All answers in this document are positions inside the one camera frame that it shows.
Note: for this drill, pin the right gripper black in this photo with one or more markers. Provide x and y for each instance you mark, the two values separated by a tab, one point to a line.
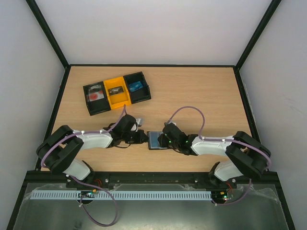
162	140

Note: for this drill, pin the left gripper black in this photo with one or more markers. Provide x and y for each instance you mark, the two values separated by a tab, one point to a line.
139	140

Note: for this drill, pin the black card holder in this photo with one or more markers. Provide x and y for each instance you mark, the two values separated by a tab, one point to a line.
160	146

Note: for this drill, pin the black bin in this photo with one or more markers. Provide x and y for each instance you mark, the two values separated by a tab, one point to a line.
98	106
139	95

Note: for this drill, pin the yellow bin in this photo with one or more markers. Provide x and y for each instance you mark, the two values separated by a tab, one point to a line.
118	100

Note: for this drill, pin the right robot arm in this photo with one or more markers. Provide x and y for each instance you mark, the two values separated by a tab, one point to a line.
246	156

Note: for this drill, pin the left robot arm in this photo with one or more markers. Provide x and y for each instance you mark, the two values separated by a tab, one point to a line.
58	152

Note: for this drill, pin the blue card in bin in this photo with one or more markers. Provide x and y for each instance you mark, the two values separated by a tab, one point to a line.
135	86

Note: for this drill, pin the dark picture card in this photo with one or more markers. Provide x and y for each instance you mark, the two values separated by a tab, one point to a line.
115	90

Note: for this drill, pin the red white card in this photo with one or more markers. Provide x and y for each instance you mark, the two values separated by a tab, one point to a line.
95	93

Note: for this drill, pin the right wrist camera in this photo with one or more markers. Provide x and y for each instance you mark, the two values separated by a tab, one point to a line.
170	124

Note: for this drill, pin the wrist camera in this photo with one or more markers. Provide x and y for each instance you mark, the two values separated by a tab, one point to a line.
137	124
170	124

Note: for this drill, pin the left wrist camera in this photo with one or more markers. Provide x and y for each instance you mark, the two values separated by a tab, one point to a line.
137	124

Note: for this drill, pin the light blue cable duct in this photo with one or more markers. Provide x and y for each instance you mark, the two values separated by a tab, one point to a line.
121	195

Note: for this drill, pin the black cage frame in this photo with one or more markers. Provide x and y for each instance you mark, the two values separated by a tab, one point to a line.
269	176

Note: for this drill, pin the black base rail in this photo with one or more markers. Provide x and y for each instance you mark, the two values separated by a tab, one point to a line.
198	180

